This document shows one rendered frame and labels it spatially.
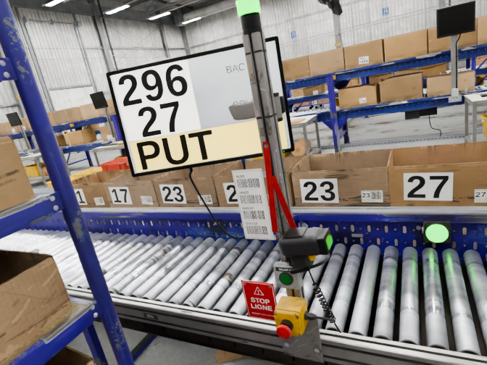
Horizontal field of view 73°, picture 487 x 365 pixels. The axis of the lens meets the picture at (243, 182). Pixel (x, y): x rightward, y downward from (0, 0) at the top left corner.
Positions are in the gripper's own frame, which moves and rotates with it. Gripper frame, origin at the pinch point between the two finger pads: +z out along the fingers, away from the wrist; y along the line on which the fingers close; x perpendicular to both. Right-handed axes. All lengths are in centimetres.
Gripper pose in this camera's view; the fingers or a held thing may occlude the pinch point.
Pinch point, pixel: (334, 4)
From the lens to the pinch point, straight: 121.0
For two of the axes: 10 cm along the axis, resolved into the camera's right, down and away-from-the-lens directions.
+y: 6.2, -7.8, -1.0
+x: -5.9, -5.5, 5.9
